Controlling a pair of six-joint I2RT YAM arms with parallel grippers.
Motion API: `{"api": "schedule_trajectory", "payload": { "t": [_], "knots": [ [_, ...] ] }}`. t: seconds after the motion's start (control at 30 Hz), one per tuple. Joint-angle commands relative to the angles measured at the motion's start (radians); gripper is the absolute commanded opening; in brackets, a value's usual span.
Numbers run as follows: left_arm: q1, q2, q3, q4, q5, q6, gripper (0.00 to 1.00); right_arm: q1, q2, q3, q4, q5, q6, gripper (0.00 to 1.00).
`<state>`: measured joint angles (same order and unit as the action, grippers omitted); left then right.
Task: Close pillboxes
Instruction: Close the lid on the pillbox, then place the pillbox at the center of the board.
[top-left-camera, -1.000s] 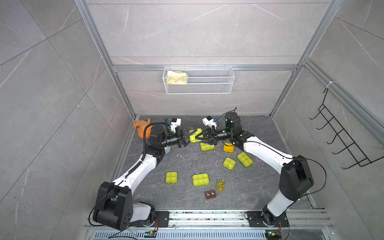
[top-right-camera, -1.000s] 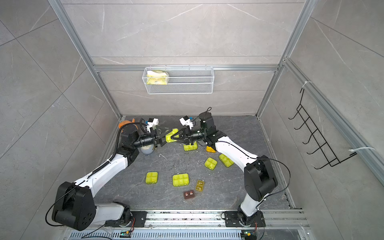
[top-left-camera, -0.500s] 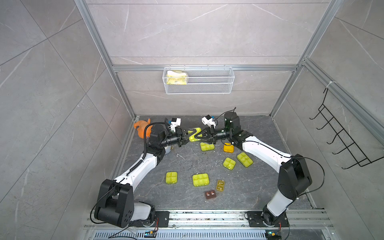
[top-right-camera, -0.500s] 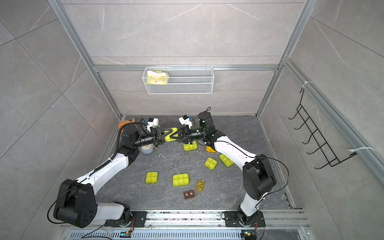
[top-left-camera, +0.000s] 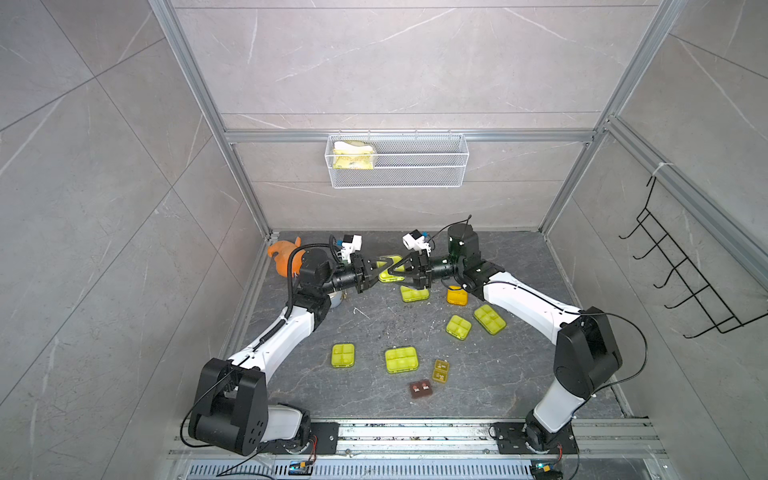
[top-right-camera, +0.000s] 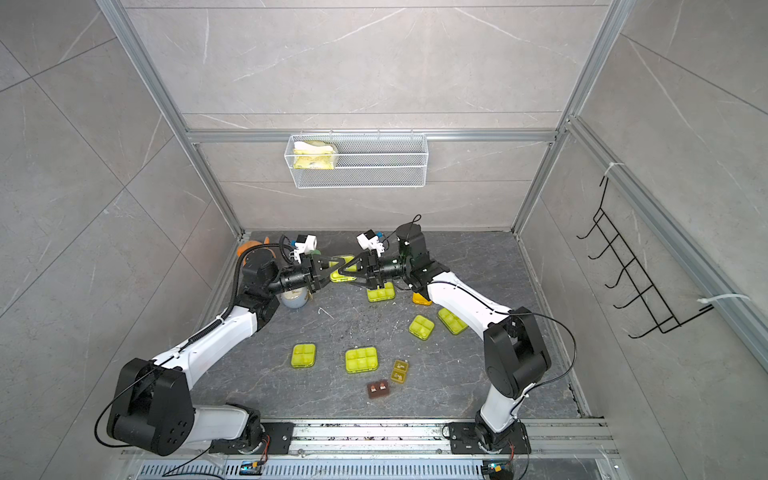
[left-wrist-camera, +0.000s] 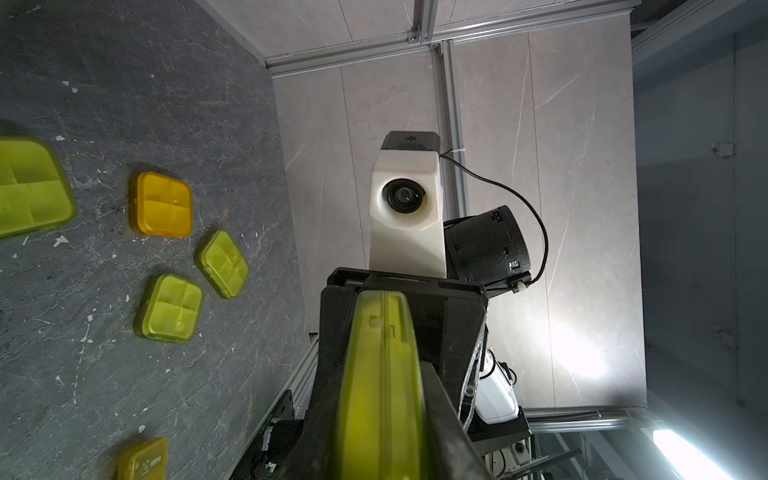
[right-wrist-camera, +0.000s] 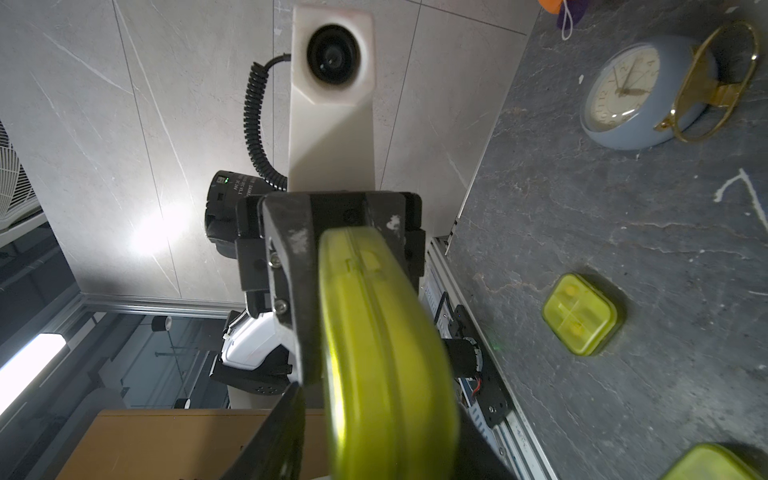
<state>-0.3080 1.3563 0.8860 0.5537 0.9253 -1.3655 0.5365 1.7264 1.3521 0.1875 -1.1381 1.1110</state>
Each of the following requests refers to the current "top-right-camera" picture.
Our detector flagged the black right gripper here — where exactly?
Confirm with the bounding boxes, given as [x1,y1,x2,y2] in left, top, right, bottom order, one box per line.
[342,253,413,291]

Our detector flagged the small green pillbox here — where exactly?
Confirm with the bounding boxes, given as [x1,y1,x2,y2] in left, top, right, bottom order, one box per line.
[328,255,358,283]
[408,315,435,341]
[291,343,317,369]

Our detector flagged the amber pillbox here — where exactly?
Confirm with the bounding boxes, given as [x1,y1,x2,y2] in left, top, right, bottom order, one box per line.
[412,292,433,306]

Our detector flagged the large green six-cell pillbox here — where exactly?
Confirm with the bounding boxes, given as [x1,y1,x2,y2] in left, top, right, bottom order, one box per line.
[344,347,379,374]

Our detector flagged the yellow small pillbox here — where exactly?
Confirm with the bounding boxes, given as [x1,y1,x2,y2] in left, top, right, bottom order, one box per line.
[390,359,409,384]

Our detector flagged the brown small pillbox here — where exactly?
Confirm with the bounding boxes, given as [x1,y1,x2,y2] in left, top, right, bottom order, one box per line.
[366,379,391,399]

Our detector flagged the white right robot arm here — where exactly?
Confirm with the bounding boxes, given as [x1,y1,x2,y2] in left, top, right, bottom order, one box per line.
[340,221,552,437]

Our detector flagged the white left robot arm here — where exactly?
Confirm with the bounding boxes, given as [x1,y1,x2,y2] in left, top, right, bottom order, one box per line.
[98,244,345,456]

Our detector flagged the grey alarm clock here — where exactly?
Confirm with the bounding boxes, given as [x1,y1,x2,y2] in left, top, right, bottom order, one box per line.
[280,287,311,310]

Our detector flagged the orange plush toy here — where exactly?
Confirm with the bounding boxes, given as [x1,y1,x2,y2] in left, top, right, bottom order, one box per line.
[236,237,270,257]

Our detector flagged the yellow packet in basket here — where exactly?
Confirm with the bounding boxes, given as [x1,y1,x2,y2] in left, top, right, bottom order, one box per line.
[292,140,338,170]

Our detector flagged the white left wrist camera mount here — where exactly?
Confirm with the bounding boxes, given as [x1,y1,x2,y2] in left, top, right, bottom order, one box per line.
[290,234,317,263]

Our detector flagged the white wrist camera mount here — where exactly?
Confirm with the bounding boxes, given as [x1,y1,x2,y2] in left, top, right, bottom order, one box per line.
[290,234,317,263]
[356,230,386,257]

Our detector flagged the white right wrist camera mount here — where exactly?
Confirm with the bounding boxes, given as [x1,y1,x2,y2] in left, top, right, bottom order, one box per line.
[356,230,386,257]

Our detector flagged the white wire wall basket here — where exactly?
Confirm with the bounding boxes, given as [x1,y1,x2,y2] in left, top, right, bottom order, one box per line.
[284,132,429,189]

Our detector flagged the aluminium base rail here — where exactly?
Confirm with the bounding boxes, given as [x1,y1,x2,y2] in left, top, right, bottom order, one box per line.
[117,419,629,479]

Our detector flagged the black wall hook rack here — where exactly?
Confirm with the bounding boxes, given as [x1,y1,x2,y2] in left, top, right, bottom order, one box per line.
[576,177,714,340]

